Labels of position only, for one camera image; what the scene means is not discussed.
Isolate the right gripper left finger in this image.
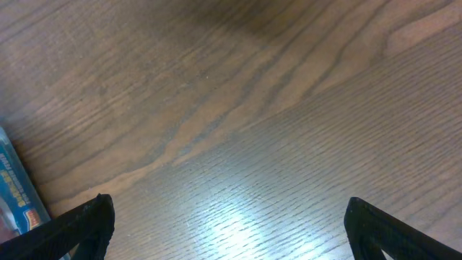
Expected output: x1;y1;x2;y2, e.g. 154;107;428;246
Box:
1;194;115;260

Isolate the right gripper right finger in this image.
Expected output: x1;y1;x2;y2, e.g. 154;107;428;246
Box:
344;197;461;260

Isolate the blue Kool Fever box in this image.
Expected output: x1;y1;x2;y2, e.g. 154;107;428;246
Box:
0;130;51;243

